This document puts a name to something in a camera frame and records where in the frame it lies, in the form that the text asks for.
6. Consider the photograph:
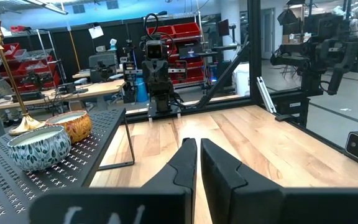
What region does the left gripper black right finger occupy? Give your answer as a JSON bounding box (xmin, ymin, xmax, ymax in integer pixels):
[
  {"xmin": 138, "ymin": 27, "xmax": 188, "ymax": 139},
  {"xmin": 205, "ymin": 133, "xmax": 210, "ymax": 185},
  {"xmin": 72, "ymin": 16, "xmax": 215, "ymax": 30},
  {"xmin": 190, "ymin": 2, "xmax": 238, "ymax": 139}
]
[{"xmin": 200, "ymin": 138, "xmax": 358, "ymax": 224}]

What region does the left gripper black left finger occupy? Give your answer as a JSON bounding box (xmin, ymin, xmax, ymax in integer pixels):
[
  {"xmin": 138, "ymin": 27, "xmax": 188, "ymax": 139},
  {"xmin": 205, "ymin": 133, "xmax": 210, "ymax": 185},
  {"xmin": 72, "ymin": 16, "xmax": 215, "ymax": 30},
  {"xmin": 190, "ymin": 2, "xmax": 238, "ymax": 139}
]
[{"xmin": 28, "ymin": 138, "xmax": 198, "ymax": 224}]

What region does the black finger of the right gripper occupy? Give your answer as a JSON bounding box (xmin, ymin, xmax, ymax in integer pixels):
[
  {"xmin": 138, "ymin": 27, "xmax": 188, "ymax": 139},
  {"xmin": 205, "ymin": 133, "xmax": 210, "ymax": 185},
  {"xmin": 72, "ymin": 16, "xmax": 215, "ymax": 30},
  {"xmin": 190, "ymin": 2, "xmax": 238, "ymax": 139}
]
[
  {"xmin": 144, "ymin": 60, "xmax": 157, "ymax": 93},
  {"xmin": 156, "ymin": 60, "xmax": 170, "ymax": 93}
]

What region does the orange leaf patterned candle tin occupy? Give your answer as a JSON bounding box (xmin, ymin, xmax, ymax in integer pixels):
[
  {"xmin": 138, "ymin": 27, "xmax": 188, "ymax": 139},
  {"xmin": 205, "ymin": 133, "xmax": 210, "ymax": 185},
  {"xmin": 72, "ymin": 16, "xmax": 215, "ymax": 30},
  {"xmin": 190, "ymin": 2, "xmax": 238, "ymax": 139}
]
[{"xmin": 44, "ymin": 110, "xmax": 93, "ymax": 144}]

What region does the teal white floral candle tin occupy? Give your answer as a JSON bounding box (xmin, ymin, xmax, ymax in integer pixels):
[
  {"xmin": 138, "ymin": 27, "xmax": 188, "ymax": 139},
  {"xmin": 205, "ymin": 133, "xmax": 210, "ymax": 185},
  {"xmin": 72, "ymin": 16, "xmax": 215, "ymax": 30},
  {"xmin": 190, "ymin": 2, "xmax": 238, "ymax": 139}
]
[{"xmin": 7, "ymin": 124, "xmax": 73, "ymax": 172}]

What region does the medium brass candlestick holder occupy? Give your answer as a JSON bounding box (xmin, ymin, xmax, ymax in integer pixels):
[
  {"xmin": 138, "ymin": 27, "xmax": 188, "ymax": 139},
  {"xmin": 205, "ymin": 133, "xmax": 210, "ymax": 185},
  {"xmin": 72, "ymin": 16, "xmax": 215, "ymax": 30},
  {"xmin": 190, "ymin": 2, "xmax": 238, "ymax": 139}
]
[{"xmin": 0, "ymin": 19, "xmax": 46, "ymax": 136}]

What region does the wooden workbench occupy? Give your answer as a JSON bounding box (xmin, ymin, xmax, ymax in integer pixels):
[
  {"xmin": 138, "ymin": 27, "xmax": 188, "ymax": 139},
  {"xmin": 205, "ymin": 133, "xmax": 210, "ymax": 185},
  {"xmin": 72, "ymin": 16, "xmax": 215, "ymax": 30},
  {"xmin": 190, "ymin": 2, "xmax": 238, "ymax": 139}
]
[{"xmin": 0, "ymin": 78, "xmax": 127, "ymax": 139}]

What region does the grey monitor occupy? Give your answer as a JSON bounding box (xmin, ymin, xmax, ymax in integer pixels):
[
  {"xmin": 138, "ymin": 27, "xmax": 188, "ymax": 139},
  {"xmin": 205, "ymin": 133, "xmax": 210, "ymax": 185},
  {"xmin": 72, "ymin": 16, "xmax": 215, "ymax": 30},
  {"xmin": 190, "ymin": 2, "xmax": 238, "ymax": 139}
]
[{"xmin": 88, "ymin": 52, "xmax": 118, "ymax": 83}]

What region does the white box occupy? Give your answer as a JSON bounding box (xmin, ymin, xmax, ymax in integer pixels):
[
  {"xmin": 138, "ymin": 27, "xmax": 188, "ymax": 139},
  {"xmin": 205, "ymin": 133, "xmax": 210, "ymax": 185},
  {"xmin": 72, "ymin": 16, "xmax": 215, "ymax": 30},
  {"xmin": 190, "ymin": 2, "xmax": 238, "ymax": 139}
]
[{"xmin": 232, "ymin": 62, "xmax": 252, "ymax": 96}]

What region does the white paper sheet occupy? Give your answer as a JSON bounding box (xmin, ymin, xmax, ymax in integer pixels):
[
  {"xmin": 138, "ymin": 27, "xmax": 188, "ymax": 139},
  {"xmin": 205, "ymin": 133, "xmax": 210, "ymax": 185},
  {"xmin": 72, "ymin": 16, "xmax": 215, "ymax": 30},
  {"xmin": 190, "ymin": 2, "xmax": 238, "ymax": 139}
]
[{"xmin": 88, "ymin": 25, "xmax": 104, "ymax": 40}]

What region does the silver aluminium bar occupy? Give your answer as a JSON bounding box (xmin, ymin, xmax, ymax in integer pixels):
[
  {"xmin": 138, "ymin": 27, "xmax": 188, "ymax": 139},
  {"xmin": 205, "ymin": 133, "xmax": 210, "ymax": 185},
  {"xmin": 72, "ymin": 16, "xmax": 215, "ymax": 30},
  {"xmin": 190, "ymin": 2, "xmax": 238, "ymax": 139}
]
[{"xmin": 255, "ymin": 76, "xmax": 277, "ymax": 114}]

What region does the black perforated metal shelf riser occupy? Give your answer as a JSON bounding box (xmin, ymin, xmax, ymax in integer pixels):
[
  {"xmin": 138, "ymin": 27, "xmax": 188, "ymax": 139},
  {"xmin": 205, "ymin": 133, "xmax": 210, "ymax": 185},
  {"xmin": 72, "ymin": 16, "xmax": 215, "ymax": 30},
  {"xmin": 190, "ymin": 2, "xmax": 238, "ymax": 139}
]
[{"xmin": 0, "ymin": 108, "xmax": 135, "ymax": 224}]

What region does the black background robot station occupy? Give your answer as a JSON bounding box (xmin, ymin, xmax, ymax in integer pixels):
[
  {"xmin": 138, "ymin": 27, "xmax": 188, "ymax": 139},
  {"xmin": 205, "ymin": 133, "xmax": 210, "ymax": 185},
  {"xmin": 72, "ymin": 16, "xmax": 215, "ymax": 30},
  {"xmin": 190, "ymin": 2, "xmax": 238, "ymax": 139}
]
[{"xmin": 270, "ymin": 12, "xmax": 358, "ymax": 127}]

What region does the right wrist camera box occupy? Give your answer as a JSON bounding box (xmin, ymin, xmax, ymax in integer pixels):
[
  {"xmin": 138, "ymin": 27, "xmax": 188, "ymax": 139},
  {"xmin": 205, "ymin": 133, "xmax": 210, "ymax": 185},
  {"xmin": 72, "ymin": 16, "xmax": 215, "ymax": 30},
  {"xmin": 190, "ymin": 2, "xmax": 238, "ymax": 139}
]
[{"xmin": 144, "ymin": 39, "xmax": 165, "ymax": 62}]

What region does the black aluminium table frame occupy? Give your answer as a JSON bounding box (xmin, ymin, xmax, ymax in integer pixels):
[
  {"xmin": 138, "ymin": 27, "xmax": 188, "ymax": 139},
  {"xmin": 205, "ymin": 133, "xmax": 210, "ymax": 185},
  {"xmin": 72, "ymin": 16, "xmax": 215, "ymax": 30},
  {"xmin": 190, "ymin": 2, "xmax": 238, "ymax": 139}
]
[{"xmin": 124, "ymin": 0, "xmax": 358, "ymax": 174}]

